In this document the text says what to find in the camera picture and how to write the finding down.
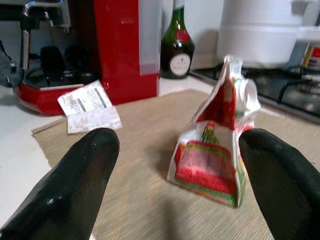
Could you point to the red and yellow packet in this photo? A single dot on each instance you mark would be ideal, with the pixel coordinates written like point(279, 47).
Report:
point(315, 56)

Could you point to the black gas stove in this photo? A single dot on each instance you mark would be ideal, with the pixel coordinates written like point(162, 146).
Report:
point(287, 95)

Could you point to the dark green glass bottle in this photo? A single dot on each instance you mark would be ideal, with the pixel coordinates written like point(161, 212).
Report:
point(177, 50)

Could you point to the red and white juice carton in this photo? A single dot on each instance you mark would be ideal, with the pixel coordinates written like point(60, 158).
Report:
point(207, 162)

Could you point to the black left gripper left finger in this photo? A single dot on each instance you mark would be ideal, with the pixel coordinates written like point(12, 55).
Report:
point(62, 195)

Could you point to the beige woven placemat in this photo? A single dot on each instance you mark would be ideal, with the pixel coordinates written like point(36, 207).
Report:
point(150, 150)

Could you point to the white paper receipt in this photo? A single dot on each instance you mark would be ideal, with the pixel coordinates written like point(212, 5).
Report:
point(92, 117)

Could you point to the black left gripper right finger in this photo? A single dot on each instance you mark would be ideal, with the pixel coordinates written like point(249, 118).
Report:
point(287, 190)

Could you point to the white round kitchen appliance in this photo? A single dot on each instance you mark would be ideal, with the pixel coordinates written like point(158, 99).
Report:
point(257, 37)

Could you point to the red espresso machine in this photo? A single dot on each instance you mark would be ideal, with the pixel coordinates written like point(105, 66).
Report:
point(120, 62)

